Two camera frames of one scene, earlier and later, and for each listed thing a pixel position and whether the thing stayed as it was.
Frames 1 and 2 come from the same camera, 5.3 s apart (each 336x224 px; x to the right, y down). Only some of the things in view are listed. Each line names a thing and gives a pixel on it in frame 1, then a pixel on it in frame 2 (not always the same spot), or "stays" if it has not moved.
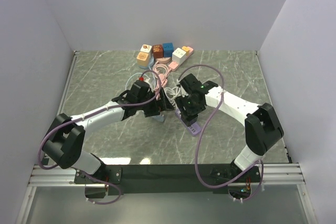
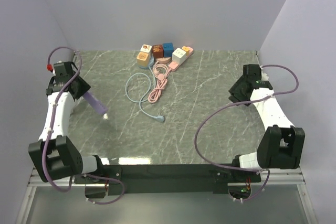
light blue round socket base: (151, 61) stays
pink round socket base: (163, 60) stays
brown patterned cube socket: (158, 51) stays
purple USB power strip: (194, 128) → (95, 103)
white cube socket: (179, 56) stays
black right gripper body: (190, 107) → (237, 89)
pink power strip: (174, 66) stays
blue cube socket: (168, 50) stays
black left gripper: (162, 105) → (85, 87)
